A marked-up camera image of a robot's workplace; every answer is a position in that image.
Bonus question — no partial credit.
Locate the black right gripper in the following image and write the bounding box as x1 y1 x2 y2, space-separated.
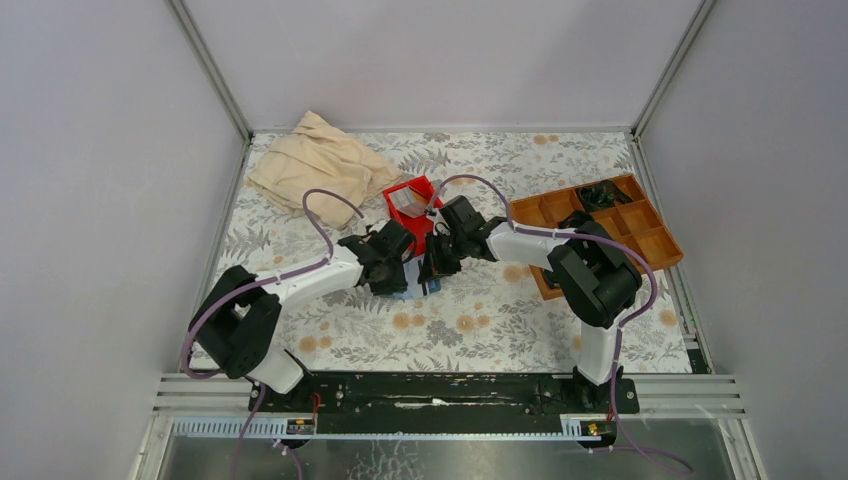
418 231 468 285

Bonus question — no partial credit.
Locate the blue card holder wallet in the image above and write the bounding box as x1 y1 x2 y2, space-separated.
393 255 441 300

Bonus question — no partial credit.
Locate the red plastic bin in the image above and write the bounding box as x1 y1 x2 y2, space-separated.
382 176 442 256

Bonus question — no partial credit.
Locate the wooden compartment tray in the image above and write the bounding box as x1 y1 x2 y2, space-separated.
511 174 684 271

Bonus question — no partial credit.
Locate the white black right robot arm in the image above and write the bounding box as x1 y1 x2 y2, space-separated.
418 196 642 412

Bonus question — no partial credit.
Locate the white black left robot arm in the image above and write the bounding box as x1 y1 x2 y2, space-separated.
182 219 417 411

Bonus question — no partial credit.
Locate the stack of credit cards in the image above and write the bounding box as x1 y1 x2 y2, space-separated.
388 186 429 218

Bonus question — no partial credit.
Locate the floral patterned table mat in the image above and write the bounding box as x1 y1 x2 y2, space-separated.
213 132 692 373

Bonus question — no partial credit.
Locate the beige crumpled cloth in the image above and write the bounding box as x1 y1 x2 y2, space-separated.
247 111 403 216

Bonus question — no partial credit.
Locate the black coiled cable bundle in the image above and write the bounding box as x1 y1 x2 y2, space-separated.
577 180 634 213

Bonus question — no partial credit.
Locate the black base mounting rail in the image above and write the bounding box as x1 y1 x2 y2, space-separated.
248 371 640 436

